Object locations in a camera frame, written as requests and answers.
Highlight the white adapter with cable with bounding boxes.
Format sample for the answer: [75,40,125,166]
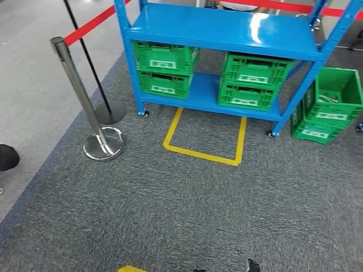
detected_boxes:
[318,93,340,104]

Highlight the yellow floor tape square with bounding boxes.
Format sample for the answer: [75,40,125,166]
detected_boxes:
[117,265,149,272]

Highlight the person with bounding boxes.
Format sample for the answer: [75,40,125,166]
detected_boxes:
[218,0,260,12]

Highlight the chrome stanchion post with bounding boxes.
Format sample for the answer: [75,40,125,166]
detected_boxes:
[50,36,126,162]

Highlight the black pole stand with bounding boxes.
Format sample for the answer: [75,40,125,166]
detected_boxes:
[63,0,127,126]

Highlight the green plastic crate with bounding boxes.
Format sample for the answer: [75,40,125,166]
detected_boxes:
[302,66,363,129]
[137,70,194,101]
[221,52,295,91]
[132,40,200,77]
[217,82,281,112]
[289,100,345,145]

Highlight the blue metal shelf rack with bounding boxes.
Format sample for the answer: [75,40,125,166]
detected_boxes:
[113,0,363,138]

